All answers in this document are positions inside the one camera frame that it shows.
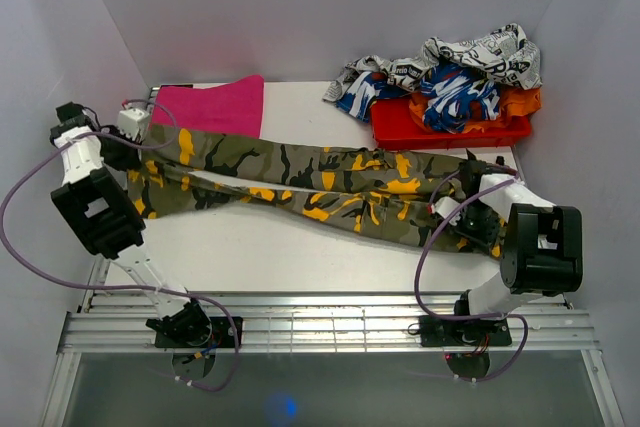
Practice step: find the newspaper print trousers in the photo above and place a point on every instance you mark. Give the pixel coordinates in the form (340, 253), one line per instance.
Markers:
(505, 56)

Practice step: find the aluminium table frame rail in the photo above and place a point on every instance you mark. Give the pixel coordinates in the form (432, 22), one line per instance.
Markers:
(304, 289)

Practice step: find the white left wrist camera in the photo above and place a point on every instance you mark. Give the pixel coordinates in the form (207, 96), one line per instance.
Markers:
(133, 122)

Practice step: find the folded pink trousers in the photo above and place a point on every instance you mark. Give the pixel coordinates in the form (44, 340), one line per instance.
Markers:
(233, 108)

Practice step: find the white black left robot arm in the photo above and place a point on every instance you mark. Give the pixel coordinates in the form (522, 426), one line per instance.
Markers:
(106, 222)

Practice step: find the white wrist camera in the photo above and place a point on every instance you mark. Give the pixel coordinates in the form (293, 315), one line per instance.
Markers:
(446, 207)
(133, 122)

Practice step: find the camouflage yellow green trousers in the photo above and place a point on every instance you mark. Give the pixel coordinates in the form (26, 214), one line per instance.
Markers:
(382, 195)

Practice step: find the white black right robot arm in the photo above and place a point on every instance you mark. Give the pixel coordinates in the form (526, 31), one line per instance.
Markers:
(539, 243)

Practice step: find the blue white patterned trousers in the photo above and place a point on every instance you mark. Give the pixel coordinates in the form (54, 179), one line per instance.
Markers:
(446, 78)

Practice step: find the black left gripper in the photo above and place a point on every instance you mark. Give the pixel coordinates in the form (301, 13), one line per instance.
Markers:
(129, 160)

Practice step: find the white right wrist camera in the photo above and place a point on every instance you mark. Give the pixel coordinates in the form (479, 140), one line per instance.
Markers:
(446, 207)

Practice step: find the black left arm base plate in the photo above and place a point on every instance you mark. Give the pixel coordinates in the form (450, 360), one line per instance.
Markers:
(222, 335)

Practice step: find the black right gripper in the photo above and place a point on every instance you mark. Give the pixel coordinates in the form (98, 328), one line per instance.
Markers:
(487, 239)

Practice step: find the red plastic tray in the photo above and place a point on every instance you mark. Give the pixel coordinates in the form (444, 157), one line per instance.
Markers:
(394, 129)

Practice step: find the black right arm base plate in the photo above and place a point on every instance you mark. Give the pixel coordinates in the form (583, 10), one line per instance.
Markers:
(444, 333)

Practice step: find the orange trousers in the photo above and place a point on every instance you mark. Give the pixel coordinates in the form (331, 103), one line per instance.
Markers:
(515, 107)

